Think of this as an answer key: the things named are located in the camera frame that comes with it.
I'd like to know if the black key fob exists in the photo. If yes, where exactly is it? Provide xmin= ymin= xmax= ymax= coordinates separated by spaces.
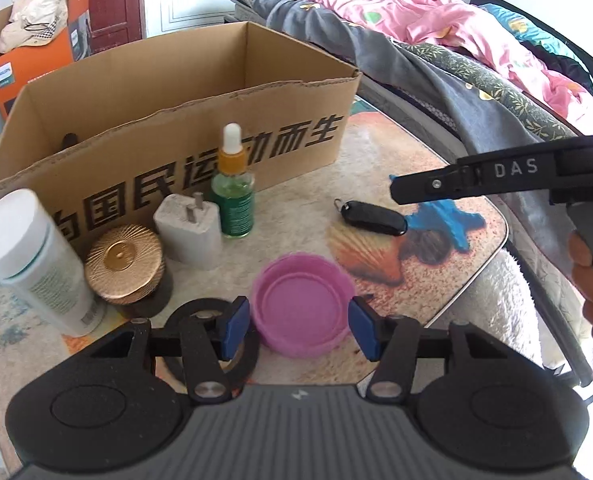
xmin=333 ymin=199 xmax=408 ymax=237

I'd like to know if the green dropper bottle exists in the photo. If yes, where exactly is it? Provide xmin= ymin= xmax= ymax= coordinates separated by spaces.
xmin=207 ymin=122 xmax=256 ymax=240

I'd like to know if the gold lidded jar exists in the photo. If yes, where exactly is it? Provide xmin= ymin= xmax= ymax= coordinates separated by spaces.
xmin=84 ymin=225 xmax=174 ymax=318

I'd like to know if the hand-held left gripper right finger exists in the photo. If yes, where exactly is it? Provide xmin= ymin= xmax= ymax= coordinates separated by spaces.
xmin=350 ymin=296 xmax=512 ymax=403

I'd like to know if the pink printed blanket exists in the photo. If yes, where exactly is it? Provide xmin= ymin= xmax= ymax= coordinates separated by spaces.
xmin=268 ymin=0 xmax=593 ymax=133

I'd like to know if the white fluffy cushion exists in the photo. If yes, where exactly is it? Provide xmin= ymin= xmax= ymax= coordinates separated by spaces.
xmin=429 ymin=247 xmax=544 ymax=368

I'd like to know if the black ring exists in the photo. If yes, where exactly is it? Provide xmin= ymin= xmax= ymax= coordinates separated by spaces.
xmin=162 ymin=299 xmax=260 ymax=392

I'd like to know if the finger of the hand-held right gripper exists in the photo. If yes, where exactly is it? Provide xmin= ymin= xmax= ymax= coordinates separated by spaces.
xmin=389 ymin=141 xmax=560 ymax=207

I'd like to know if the red door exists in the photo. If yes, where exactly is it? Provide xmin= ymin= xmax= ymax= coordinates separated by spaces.
xmin=17 ymin=0 xmax=144 ymax=42

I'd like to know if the pink plastic lid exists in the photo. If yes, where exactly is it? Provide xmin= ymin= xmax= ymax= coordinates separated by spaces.
xmin=250 ymin=254 xmax=357 ymax=358

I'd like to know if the brown cardboard box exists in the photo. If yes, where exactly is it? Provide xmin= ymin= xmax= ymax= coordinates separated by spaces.
xmin=0 ymin=21 xmax=363 ymax=256

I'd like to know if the floral patterned quilt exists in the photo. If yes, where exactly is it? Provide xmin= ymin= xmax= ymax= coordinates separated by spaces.
xmin=401 ymin=40 xmax=584 ymax=141

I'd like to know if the teal patterned pillow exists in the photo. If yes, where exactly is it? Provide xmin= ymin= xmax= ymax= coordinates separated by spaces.
xmin=481 ymin=2 xmax=592 ymax=76

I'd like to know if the orange appliance box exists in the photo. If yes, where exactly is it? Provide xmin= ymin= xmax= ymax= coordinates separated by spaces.
xmin=0 ymin=0 xmax=94 ymax=122

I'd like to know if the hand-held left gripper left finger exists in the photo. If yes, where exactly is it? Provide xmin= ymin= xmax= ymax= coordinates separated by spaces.
xmin=89 ymin=296 xmax=251 ymax=406

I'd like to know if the white plastic bottle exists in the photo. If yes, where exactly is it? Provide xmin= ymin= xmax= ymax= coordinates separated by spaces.
xmin=0 ymin=187 xmax=108 ymax=338

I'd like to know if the beige cloth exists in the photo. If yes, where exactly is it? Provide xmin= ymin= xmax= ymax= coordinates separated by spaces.
xmin=0 ymin=0 xmax=71 ymax=55

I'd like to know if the white charger plug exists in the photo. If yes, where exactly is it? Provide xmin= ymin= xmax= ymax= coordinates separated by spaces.
xmin=154 ymin=192 xmax=223 ymax=270

